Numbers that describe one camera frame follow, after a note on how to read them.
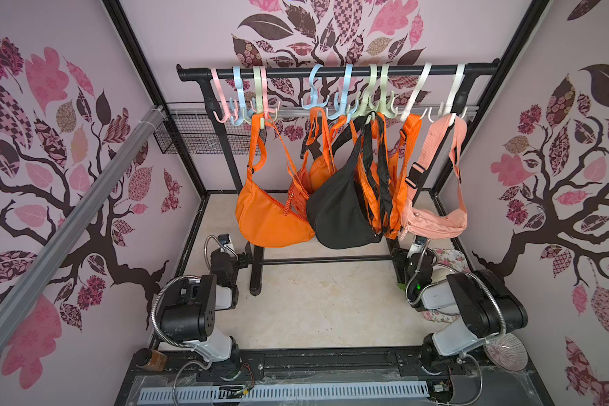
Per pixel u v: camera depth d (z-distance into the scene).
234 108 0.53
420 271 0.69
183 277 0.50
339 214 0.67
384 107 0.58
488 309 0.45
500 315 0.44
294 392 0.70
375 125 0.58
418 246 0.78
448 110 0.56
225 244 0.77
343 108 0.58
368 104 0.60
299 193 0.69
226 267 0.72
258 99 0.54
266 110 0.57
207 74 0.49
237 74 0.48
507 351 0.75
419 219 0.73
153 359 0.68
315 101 0.58
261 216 0.75
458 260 0.97
